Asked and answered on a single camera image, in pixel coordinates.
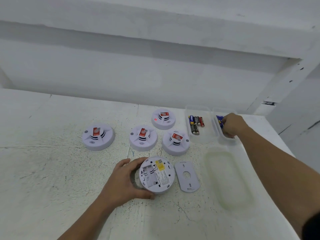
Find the white smoke detector red label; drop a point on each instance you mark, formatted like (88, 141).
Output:
(176, 142)
(163, 118)
(143, 138)
(98, 136)

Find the person's left forearm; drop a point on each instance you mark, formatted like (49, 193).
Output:
(87, 222)

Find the translucent plastic lid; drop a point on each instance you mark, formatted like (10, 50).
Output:
(228, 179)

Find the black sleeve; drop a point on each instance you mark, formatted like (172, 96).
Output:
(312, 227)

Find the clear plastic container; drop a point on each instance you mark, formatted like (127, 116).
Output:
(217, 114)
(201, 132)

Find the person's right hand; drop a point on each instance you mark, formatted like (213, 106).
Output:
(233, 124)

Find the person's left middle finger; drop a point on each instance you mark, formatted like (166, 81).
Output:
(122, 163)

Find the person's right fingers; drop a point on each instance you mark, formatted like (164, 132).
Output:
(224, 127)

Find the person's right forearm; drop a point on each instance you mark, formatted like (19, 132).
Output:
(277, 172)

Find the red battery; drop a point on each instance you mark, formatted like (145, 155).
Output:
(201, 121)

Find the person's left hand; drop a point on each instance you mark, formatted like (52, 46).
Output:
(120, 187)

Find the person's left thumb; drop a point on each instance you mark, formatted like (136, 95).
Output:
(145, 195)

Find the white mounting plate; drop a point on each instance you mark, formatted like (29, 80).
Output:
(187, 176)

